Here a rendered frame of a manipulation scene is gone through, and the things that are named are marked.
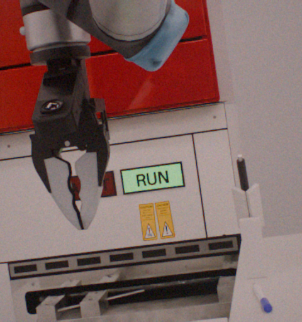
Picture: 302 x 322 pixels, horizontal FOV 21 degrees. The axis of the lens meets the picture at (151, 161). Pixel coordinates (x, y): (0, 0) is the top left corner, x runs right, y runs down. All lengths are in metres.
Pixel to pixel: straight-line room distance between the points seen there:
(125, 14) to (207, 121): 0.82
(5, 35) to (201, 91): 0.37
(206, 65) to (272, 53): 1.54
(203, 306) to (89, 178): 0.55
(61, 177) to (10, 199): 0.65
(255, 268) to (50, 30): 0.46
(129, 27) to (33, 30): 0.22
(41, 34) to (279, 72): 2.11
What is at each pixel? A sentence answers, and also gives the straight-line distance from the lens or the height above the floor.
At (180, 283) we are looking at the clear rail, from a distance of 1.56.
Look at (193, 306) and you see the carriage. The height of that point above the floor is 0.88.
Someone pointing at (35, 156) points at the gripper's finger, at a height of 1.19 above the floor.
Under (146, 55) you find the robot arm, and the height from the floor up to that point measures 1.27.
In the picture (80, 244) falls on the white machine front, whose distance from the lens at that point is 1.58.
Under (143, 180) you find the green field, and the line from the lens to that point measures 1.54.
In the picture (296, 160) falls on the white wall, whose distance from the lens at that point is 3.01.
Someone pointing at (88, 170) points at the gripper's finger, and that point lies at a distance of 0.95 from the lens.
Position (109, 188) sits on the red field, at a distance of 1.55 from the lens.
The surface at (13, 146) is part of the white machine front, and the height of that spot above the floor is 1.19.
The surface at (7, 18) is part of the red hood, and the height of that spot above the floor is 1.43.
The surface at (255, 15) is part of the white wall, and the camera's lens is 3.02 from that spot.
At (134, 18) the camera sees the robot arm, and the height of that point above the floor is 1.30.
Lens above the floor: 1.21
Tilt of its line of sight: 3 degrees down
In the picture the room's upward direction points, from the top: 8 degrees counter-clockwise
